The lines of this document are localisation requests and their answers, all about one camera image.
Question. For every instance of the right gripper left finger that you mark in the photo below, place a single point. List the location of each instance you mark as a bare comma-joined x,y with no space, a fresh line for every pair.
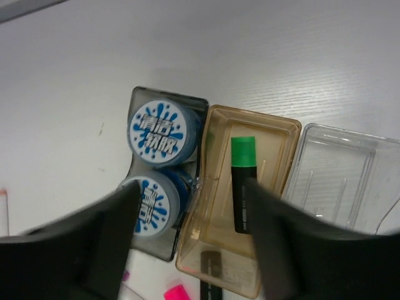
80,256

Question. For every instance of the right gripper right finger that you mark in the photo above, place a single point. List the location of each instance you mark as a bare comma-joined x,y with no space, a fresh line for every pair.
303,257

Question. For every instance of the black green highlighter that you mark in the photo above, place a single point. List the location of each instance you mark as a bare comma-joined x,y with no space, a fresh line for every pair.
239,176

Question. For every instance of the green highlighter cap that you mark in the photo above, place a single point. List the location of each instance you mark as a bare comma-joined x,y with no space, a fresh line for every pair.
243,152

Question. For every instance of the blue white round jar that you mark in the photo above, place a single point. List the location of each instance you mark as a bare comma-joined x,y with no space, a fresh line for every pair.
163,133

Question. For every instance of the pink cap marker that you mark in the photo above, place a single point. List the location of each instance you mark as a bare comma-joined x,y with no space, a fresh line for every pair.
139,280

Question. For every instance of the peach cap marker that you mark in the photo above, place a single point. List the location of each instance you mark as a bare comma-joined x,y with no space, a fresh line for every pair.
4,216

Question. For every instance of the black pink highlighter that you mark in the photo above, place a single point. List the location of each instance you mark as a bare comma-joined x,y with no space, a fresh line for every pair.
211,264

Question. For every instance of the clear plastic bin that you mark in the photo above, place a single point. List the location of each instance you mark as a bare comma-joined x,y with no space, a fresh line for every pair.
347,178

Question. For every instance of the pink highlighter cap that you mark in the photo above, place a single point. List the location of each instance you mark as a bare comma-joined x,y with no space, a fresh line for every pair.
177,292

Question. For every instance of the dark grey plastic bin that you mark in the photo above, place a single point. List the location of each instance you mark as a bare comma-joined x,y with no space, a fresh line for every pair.
164,246

